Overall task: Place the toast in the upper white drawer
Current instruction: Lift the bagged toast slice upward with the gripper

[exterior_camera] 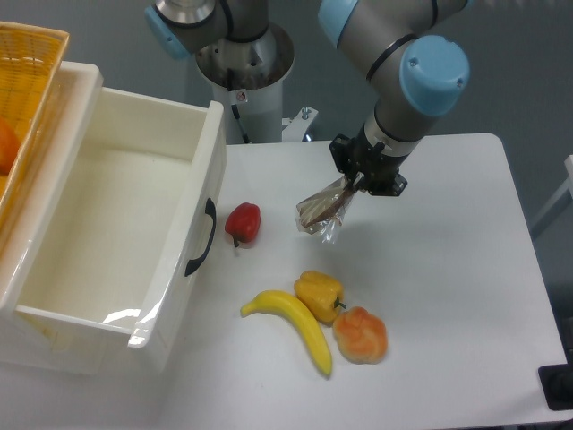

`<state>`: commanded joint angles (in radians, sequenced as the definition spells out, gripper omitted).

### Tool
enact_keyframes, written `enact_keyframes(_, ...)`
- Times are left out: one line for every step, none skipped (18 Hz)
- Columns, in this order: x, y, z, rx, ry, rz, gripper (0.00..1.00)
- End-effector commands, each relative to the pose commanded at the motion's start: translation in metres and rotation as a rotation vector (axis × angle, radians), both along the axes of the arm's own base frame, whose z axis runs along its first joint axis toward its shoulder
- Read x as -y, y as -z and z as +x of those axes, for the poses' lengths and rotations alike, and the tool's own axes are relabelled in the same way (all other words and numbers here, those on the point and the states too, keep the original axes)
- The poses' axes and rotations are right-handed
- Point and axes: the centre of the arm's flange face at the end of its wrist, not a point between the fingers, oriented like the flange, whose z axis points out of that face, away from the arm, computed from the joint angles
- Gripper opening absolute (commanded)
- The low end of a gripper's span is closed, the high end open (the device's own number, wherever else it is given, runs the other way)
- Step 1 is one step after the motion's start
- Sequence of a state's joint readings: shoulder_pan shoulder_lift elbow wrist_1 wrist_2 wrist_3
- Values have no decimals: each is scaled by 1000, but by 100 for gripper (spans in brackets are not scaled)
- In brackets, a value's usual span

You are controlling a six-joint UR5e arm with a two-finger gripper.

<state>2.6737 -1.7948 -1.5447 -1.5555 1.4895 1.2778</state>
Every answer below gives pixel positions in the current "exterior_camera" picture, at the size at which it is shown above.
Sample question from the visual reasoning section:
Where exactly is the yellow bell pepper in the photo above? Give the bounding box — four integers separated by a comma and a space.
294, 271, 346, 325

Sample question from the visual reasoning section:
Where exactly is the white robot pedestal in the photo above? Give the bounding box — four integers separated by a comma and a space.
195, 22, 295, 144

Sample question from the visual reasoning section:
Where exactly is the white frame at right edge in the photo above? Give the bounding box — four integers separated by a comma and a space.
529, 155, 572, 241

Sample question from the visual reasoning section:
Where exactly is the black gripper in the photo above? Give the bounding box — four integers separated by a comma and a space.
329, 133, 407, 197

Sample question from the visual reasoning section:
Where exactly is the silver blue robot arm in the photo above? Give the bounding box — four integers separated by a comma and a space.
145, 1, 470, 196

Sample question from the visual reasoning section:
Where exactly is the black drawer handle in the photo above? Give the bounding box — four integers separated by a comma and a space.
184, 197, 218, 278

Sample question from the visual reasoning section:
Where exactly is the orange fruit in basket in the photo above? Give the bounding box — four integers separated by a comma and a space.
0, 118, 20, 176

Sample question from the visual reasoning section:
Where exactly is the open upper white drawer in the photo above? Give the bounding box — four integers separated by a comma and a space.
16, 89, 225, 350

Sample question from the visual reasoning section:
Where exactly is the black cable on pedestal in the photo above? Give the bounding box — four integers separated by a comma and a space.
231, 103, 252, 145

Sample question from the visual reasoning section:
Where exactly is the white drawer cabinet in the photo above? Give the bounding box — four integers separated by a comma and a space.
0, 61, 228, 376

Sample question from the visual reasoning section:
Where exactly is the white metal base bracket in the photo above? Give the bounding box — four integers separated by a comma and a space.
282, 106, 319, 142

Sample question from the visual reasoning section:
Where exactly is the black device at table edge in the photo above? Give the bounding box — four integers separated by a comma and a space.
538, 364, 572, 411

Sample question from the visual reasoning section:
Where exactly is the yellow woven basket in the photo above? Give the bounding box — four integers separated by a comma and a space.
1, 21, 69, 230

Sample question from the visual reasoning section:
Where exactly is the red bell pepper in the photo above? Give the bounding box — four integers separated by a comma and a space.
225, 202, 261, 247

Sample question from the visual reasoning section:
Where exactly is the yellow banana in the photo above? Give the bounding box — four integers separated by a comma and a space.
240, 290, 333, 377

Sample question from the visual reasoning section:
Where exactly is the toast slice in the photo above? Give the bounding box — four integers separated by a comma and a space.
296, 176, 357, 245

